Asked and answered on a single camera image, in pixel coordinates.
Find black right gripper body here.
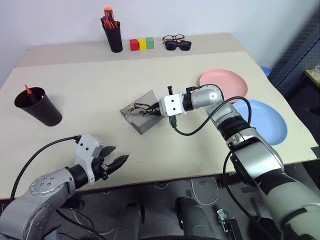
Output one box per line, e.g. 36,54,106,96
155,85,178,129

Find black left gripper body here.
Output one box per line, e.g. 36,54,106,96
91,149,112,182

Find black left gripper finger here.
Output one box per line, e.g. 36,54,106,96
106,154,130,174
99,145,117,159

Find tortoiseshell eyeglasses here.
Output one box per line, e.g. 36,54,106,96
162,34,186,45
127,101,157,117

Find red black marker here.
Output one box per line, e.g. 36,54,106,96
24,84,36,103

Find grey glasses case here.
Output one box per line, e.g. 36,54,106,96
119,90,166,136

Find black cup with tools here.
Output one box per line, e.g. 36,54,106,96
101,21,124,53

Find dark grey rounded shape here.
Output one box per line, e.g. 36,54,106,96
174,196,215,240
116,200,146,240

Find red wooden block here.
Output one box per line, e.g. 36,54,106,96
129,38,140,52

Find black sunglasses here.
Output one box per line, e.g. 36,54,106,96
164,40,193,52

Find pink plate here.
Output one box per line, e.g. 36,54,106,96
199,69,248,105

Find blue plate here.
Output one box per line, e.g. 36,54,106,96
232,99,288,146

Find blue round object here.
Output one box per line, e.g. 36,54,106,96
259,65,272,77

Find metal caster with black block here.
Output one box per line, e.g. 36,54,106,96
216,208,243,240

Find black pegboard rack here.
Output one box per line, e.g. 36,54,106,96
268,7,320,121

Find wooden shelf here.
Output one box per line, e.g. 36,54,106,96
303,68,320,88

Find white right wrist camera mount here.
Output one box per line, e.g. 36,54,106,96
159,92,188,117

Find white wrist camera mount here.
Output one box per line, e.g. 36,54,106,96
74,133,105,186
159,92,188,117

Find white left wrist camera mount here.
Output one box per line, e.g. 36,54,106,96
74,133,105,186

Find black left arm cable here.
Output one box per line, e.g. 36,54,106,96
10,135,81,201

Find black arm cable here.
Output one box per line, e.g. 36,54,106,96
10,135,81,201
170,96,262,226

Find black right camera cable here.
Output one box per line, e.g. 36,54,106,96
185,84,221,95

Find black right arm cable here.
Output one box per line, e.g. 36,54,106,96
170,96,262,226

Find white floor cable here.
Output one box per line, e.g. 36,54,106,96
152,178,220,206

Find orange handled screwdriver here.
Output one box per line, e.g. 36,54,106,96
104,5,116,22

